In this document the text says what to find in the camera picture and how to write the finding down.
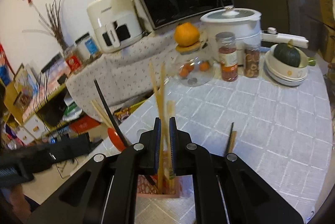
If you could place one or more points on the red-label food jar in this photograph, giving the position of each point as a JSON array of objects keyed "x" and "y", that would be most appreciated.
[{"x": 72, "y": 58}]

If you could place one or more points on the vase with dry twigs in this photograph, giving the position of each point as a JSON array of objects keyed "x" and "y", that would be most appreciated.
[{"x": 51, "y": 24}]

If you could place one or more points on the blue-label clear jar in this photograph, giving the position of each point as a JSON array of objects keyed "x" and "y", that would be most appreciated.
[{"x": 87, "y": 47}]

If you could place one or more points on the white electric cooking pot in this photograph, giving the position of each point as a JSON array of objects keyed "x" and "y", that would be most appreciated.
[{"x": 246, "y": 26}]

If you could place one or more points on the black chopstick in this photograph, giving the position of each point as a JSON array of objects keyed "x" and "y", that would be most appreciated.
[
  {"x": 110, "y": 116},
  {"x": 231, "y": 140}
]

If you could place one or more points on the white air fryer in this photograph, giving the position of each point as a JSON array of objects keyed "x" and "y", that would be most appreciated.
[{"x": 115, "y": 24}]

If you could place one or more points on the floral cloth on cabinet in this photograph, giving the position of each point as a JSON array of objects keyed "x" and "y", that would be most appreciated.
[{"x": 124, "y": 74}]

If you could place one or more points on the red box on floor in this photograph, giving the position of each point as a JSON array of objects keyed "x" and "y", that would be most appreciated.
[{"x": 83, "y": 124}]

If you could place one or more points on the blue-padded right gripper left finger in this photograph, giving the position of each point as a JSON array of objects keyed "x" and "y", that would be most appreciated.
[{"x": 149, "y": 156}]

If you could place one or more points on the brown snack jar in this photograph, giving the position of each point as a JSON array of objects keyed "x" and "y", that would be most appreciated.
[{"x": 251, "y": 60}]

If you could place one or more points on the wooden shelf unit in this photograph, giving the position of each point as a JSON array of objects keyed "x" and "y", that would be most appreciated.
[{"x": 36, "y": 105}]

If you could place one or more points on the glass jar with cork lid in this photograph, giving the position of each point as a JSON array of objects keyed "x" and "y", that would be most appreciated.
[{"x": 194, "y": 66}]

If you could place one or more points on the grey checked tablecloth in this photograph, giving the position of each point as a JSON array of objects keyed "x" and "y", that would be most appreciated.
[{"x": 283, "y": 133}]

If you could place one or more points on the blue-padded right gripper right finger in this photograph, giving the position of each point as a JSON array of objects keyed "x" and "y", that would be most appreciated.
[{"x": 181, "y": 157}]

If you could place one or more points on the yellow cardboard box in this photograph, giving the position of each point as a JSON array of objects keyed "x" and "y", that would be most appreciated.
[{"x": 125, "y": 112}]

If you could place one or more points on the red plastic spoon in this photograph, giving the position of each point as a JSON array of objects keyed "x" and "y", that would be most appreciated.
[{"x": 115, "y": 139}]

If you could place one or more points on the large orange fruit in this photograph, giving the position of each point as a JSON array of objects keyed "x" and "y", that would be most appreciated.
[{"x": 186, "y": 34}]

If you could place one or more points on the long wooden chopstick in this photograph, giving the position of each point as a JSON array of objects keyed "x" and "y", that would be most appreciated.
[{"x": 159, "y": 95}]

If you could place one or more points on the stacked white bowls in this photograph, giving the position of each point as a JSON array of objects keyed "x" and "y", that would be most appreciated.
[{"x": 285, "y": 74}]

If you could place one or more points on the red spice jar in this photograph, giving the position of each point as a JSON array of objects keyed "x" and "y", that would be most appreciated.
[{"x": 227, "y": 52}]

